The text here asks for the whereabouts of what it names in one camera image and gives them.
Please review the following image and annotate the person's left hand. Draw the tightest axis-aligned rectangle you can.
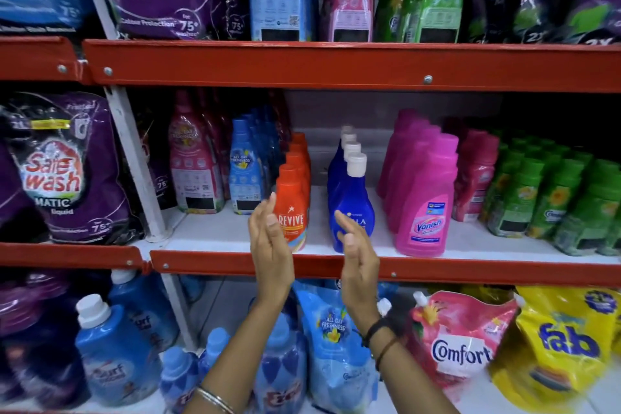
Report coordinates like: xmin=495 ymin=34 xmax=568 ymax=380
xmin=248 ymin=193 xmax=295 ymax=306

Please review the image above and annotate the person's right hand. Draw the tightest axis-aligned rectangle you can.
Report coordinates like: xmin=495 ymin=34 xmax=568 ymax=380
xmin=335 ymin=210 xmax=381 ymax=332

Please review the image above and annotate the person's right forearm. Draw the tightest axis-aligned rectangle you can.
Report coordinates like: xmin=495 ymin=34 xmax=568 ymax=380
xmin=356 ymin=319 xmax=460 ymax=414

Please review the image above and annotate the person's left forearm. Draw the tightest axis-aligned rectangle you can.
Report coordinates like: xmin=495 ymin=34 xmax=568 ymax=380
xmin=183 ymin=297 xmax=292 ymax=414

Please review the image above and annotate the white shelf board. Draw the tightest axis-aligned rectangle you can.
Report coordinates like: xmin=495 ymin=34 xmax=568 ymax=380
xmin=146 ymin=185 xmax=621 ymax=265

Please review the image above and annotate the row of blue softener bottles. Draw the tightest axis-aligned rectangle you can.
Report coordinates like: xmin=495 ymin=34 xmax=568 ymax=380
xmin=228 ymin=105 xmax=286 ymax=216

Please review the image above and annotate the black thread wristband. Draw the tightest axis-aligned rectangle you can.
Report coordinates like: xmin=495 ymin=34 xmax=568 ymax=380
xmin=361 ymin=318 xmax=397 ymax=349

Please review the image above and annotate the long red shelf beam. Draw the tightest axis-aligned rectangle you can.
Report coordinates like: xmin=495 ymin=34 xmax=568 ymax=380
xmin=82 ymin=39 xmax=621 ymax=93
xmin=149 ymin=250 xmax=621 ymax=288

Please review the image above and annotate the pink stain remover bottle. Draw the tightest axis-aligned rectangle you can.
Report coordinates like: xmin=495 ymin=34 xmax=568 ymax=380
xmin=381 ymin=117 xmax=431 ymax=215
xmin=395 ymin=133 xmax=460 ymax=258
xmin=386 ymin=125 xmax=443 ymax=234
xmin=377 ymin=108 xmax=419 ymax=200

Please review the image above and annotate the brown thread wristband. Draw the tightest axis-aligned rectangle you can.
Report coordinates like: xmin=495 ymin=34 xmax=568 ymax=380
xmin=375 ymin=337 xmax=400 ymax=372

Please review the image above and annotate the small blue detergent bottle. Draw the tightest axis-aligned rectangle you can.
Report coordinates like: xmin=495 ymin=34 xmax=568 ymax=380
xmin=159 ymin=345 xmax=201 ymax=414
xmin=251 ymin=314 xmax=309 ymax=414
xmin=198 ymin=327 xmax=232 ymax=380

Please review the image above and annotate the pink softener refill pouch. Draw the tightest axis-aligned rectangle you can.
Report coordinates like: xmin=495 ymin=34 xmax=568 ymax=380
xmin=404 ymin=289 xmax=521 ymax=391

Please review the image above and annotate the magenta softener bottle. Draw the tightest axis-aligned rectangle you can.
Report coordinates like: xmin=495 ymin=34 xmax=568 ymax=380
xmin=442 ymin=117 xmax=482 ymax=157
xmin=451 ymin=134 xmax=501 ymax=223

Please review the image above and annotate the large blue white-capped detergent bottle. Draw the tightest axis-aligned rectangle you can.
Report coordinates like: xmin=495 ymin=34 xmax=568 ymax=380
xmin=108 ymin=268 xmax=180 ymax=352
xmin=75 ymin=293 xmax=164 ymax=408

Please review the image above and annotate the silver bangle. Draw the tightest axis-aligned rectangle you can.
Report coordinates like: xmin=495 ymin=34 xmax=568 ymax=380
xmin=195 ymin=385 xmax=236 ymax=414

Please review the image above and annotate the group of small green bottles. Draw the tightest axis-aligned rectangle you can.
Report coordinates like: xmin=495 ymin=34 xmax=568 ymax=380
xmin=479 ymin=130 xmax=621 ymax=257

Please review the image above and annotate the short red shelf beam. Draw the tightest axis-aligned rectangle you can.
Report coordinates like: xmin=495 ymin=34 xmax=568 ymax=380
xmin=0 ymin=242 xmax=146 ymax=275
xmin=0 ymin=36 xmax=81 ymax=85

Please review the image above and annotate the yellow detergent pouch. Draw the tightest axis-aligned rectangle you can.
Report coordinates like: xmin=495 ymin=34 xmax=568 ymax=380
xmin=486 ymin=285 xmax=621 ymax=414

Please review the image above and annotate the purple detergent bottle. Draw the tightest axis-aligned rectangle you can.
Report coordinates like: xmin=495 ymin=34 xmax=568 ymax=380
xmin=0 ymin=272 xmax=71 ymax=337

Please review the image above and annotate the dark blue detergent bottle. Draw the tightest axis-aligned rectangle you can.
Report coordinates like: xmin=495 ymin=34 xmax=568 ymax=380
xmin=0 ymin=319 xmax=91 ymax=410

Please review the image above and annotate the white shelf upright post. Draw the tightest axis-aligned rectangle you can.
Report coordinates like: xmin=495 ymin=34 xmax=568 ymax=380
xmin=72 ymin=0 xmax=200 ymax=353

